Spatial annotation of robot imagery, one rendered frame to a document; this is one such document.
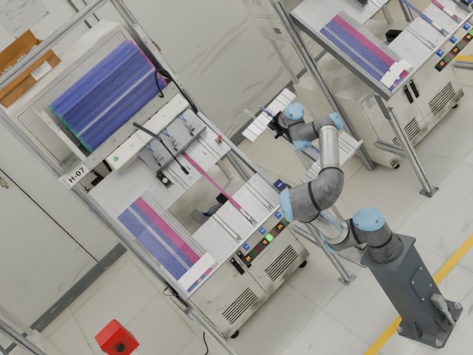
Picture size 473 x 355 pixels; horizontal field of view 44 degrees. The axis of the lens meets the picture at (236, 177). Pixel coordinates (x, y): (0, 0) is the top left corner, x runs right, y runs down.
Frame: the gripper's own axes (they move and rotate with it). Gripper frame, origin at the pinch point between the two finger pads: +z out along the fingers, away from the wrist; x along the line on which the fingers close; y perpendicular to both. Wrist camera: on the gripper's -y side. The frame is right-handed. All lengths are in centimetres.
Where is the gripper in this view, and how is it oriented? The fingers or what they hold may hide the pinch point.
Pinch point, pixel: (278, 135)
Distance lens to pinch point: 274.4
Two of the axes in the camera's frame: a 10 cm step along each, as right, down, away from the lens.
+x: -6.6, 7.1, -2.6
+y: -7.3, -6.8, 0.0
